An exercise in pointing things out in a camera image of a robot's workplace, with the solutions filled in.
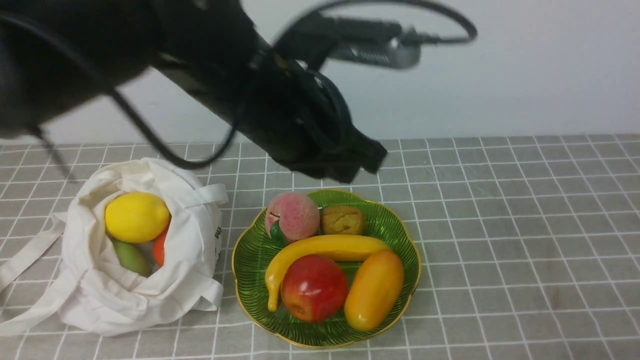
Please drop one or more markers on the brown walnut pastry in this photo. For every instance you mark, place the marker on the brown walnut pastry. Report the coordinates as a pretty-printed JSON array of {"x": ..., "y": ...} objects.
[{"x": 342, "y": 220}]

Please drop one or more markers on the yellow banana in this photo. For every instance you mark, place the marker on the yellow banana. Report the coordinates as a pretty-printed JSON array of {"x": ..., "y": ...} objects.
[{"x": 336, "y": 247}]

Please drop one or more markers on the grey checked tablecloth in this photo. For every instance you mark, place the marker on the grey checked tablecloth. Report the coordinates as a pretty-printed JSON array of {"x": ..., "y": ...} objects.
[{"x": 530, "y": 251}]

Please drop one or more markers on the pink peach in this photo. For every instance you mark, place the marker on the pink peach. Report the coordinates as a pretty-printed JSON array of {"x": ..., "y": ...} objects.
[{"x": 290, "y": 217}]

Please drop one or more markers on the orange fruit in bag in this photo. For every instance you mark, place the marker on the orange fruit in bag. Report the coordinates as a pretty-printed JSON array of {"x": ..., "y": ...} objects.
[{"x": 158, "y": 248}]

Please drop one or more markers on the green glass leaf plate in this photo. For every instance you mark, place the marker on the green glass leaf plate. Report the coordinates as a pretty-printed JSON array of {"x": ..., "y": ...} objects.
[{"x": 254, "y": 251}]

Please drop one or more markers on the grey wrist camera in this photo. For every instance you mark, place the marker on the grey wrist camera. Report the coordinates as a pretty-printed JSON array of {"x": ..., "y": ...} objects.
[{"x": 355, "y": 40}]

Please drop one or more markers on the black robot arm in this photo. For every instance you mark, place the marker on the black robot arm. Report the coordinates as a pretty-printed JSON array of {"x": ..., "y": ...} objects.
[{"x": 59, "y": 54}]

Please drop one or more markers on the white cloth tote bag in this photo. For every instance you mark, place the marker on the white cloth tote bag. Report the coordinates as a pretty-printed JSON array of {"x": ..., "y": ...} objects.
[{"x": 93, "y": 291}]

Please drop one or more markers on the orange yellow mango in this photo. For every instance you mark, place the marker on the orange yellow mango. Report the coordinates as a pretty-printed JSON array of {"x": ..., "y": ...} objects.
[{"x": 374, "y": 291}]

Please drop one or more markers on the yellow lemon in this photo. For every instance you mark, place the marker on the yellow lemon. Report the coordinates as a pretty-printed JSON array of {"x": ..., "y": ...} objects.
[{"x": 136, "y": 218}]

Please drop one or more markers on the green fruit in bag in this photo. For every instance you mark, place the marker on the green fruit in bag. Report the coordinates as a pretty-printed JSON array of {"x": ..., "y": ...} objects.
[{"x": 130, "y": 257}]

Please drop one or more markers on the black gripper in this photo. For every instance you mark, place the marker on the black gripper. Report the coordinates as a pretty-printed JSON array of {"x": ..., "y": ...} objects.
[{"x": 300, "y": 118}]

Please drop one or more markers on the red apple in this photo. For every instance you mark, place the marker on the red apple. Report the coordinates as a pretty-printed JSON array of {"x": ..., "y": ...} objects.
[{"x": 314, "y": 288}]

